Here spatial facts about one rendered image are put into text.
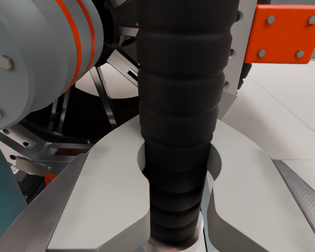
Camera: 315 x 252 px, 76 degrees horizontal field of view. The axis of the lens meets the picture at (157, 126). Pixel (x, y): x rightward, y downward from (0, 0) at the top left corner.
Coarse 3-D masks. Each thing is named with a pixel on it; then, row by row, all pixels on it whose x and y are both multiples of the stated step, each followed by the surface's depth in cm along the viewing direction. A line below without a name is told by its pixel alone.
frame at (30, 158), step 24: (240, 0) 24; (240, 24) 26; (240, 48) 27; (240, 72) 29; (0, 144) 38; (24, 144) 43; (48, 144) 44; (72, 144) 44; (24, 168) 41; (48, 168) 41
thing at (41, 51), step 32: (0, 0) 14; (32, 0) 17; (64, 0) 20; (0, 32) 14; (32, 32) 15; (64, 32) 19; (96, 32) 27; (0, 64) 14; (32, 64) 15; (64, 64) 19; (0, 96) 16; (32, 96) 16; (0, 128) 18
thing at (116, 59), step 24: (96, 0) 37; (120, 0) 34; (120, 24) 36; (120, 48) 39; (96, 72) 40; (120, 72) 40; (72, 96) 46; (96, 96) 66; (24, 120) 45; (48, 120) 48; (72, 120) 52; (96, 120) 54; (120, 120) 53
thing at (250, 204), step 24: (216, 144) 9; (240, 144) 9; (216, 168) 9; (240, 168) 8; (264, 168) 8; (216, 192) 7; (240, 192) 7; (264, 192) 7; (288, 192) 7; (216, 216) 6; (240, 216) 6; (264, 216) 6; (288, 216) 6; (216, 240) 6; (240, 240) 6; (264, 240) 5; (288, 240) 5; (312, 240) 5
